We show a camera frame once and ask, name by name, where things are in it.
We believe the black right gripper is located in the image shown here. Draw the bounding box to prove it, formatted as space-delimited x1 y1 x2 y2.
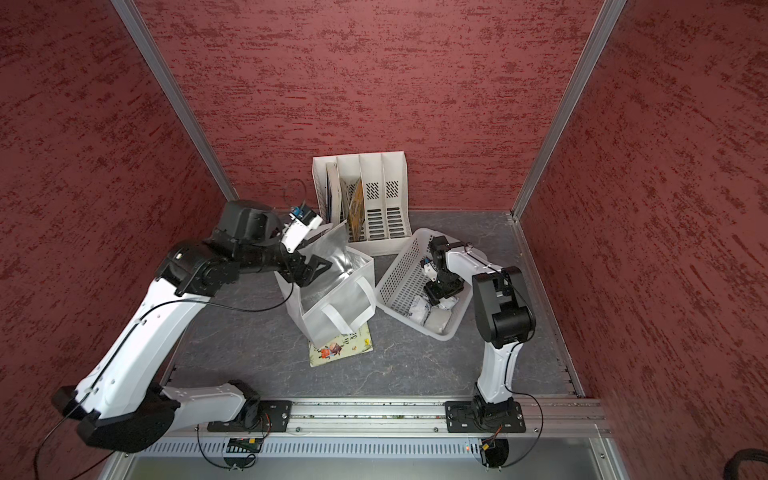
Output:
423 269 463 306

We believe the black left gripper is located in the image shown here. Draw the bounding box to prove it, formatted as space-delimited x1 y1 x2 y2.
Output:
235 223 331 286

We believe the white insulated delivery bag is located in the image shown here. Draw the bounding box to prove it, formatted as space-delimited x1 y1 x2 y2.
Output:
275 222 377 348

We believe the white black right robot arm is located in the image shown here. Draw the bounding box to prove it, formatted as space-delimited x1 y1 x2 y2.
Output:
422 236 536 431

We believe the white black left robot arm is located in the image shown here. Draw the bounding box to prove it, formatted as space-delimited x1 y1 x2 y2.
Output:
52 200 331 453

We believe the white perforated plastic basket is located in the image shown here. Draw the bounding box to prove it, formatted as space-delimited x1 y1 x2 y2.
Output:
376 228 490 341

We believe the yellow brown book in organizer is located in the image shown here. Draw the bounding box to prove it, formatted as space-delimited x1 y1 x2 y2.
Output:
340 178 365 242

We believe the white book in organizer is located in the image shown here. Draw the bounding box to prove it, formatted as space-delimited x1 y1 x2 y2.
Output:
326 161 343 227

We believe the colourful picture book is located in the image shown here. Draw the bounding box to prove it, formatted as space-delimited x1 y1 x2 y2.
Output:
309 324 373 368

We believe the white perforated file organizer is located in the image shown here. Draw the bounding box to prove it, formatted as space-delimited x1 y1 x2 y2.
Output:
312 151 412 256

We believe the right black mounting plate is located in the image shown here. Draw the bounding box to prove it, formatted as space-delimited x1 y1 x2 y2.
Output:
444 396 526 434

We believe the black mounting plate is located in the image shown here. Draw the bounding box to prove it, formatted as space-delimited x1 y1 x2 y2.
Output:
444 396 526 434
206 400 293 434

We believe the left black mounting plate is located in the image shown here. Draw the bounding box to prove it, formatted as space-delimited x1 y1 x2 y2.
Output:
206 400 293 434

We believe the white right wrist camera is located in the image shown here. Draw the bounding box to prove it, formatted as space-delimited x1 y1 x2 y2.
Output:
420 257 438 282

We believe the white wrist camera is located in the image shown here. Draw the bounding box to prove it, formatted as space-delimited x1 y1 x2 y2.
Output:
281 203 323 253
420 257 438 282

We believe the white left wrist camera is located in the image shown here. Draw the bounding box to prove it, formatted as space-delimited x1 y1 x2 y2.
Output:
281 203 323 253

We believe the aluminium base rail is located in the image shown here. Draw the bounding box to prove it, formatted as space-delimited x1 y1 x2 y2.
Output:
152 395 610 438

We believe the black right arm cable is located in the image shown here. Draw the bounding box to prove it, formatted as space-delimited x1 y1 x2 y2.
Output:
479 341 545 469

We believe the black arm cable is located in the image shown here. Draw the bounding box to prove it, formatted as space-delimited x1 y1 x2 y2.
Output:
32 281 296 480
479 341 545 469

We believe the white slotted cable duct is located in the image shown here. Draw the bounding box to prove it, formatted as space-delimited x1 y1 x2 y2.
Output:
139 437 483 460

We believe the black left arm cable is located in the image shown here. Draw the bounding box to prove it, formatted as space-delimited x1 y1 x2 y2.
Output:
32 281 296 480

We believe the aluminium left corner post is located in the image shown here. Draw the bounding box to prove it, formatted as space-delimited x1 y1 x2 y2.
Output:
110 0 239 201

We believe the aluminium corner post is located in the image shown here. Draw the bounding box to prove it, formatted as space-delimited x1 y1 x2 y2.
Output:
511 0 626 223
110 0 239 201

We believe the aluminium right corner post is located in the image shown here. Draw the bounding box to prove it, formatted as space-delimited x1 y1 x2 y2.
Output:
511 0 626 223

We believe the black corrugated hose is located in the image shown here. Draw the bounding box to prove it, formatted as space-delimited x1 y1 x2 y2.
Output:
722 448 768 480

